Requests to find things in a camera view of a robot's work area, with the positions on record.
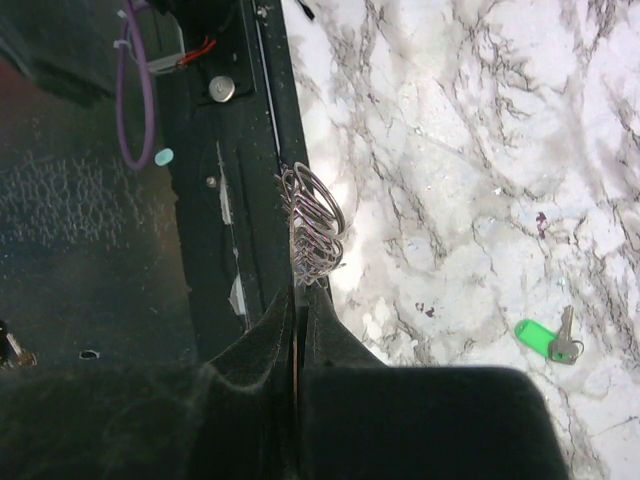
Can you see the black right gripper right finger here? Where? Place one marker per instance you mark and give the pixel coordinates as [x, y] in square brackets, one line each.
[362, 419]

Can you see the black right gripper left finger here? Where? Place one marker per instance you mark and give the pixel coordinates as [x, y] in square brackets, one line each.
[224, 419]

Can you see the wire keyring with keys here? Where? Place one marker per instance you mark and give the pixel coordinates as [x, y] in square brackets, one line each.
[316, 224]

